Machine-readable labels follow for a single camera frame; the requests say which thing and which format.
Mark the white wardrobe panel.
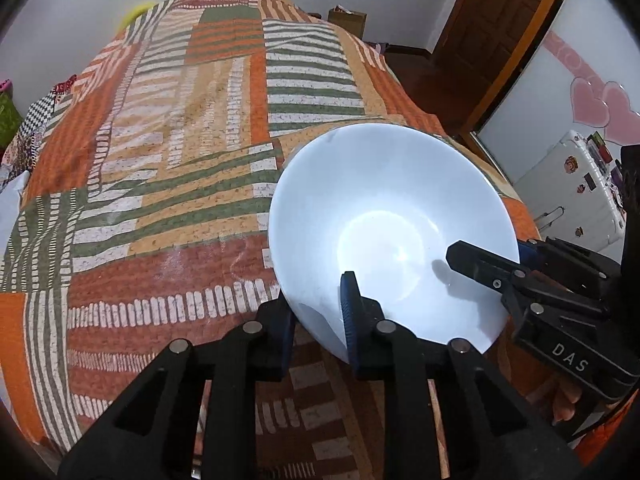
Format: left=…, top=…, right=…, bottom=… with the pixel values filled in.
left=475, top=0, right=640, bottom=181

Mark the person's right forearm orange sleeve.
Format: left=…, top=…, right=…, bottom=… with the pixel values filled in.
left=570, top=395, right=636, bottom=466

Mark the brown cardboard box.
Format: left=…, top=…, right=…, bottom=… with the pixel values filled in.
left=327, top=6, right=367, bottom=38

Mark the white bowl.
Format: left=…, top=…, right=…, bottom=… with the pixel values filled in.
left=268, top=122, right=521, bottom=363

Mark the yellow foam tube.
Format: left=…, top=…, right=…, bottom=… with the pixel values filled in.
left=117, top=1, right=156, bottom=31

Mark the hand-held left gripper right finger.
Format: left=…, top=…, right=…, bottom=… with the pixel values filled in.
left=340, top=271, right=583, bottom=480

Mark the white sticker-covered suitcase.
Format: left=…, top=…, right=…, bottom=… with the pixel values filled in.
left=512, top=130, right=628, bottom=261

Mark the orange striped patchwork blanket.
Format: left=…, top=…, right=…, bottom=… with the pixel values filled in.
left=0, top=0, right=601, bottom=480

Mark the brown wooden door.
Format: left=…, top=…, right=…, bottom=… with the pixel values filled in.
left=387, top=0, right=573, bottom=136

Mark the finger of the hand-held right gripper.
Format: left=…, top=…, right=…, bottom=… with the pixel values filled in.
left=446, top=241, right=532, bottom=306
left=517, top=237, right=621, bottom=288

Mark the checkered patchwork quilt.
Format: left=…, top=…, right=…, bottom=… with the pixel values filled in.
left=0, top=74, right=78, bottom=186

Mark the person's right hand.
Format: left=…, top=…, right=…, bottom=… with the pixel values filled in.
left=550, top=375, right=587, bottom=425

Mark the green box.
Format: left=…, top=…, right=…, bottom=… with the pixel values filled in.
left=0, top=91, right=23, bottom=148

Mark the pink heart sticker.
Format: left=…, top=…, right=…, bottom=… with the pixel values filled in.
left=571, top=76, right=611, bottom=128
left=602, top=81, right=640, bottom=146

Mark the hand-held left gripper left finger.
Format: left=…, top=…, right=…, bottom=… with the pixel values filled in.
left=57, top=299, right=297, bottom=480

